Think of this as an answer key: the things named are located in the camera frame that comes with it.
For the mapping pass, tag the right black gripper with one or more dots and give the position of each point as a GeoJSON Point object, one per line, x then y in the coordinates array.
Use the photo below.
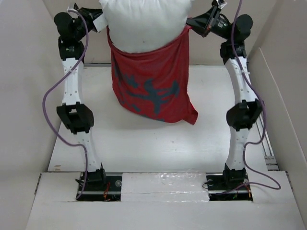
{"type": "Point", "coordinates": [204, 23]}

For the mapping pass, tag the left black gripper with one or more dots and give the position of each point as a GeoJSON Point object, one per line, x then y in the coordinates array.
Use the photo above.
{"type": "Point", "coordinates": [90, 14]}

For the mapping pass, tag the white pillow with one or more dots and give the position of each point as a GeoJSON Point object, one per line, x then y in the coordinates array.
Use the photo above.
{"type": "Point", "coordinates": [137, 26]}

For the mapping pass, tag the red cartoon print pillowcase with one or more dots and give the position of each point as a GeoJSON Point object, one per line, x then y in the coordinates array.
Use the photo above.
{"type": "Point", "coordinates": [154, 84]}

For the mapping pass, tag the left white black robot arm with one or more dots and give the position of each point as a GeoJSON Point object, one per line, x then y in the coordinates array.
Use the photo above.
{"type": "Point", "coordinates": [73, 26]}

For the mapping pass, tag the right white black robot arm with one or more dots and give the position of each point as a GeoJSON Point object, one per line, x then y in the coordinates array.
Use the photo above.
{"type": "Point", "coordinates": [241, 117]}

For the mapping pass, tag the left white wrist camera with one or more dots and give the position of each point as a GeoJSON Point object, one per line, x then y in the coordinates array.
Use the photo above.
{"type": "Point", "coordinates": [100, 23]}

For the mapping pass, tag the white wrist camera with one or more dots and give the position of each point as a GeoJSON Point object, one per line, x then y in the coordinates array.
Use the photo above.
{"type": "Point", "coordinates": [100, 23]}
{"type": "Point", "coordinates": [220, 4]}

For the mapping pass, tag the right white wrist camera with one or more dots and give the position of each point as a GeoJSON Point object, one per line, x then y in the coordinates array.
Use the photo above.
{"type": "Point", "coordinates": [220, 4]}

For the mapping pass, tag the aluminium rail right side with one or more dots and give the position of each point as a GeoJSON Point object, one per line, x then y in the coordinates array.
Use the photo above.
{"type": "Point", "coordinates": [269, 156]}

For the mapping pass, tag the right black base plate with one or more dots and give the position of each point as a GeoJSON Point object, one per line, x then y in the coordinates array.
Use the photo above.
{"type": "Point", "coordinates": [218, 190]}

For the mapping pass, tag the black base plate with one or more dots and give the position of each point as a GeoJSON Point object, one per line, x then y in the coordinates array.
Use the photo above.
{"type": "Point", "coordinates": [218, 190]}
{"type": "Point", "coordinates": [109, 192]}

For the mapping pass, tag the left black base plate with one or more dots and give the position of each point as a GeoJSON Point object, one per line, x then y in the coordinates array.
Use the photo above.
{"type": "Point", "coordinates": [109, 192]}

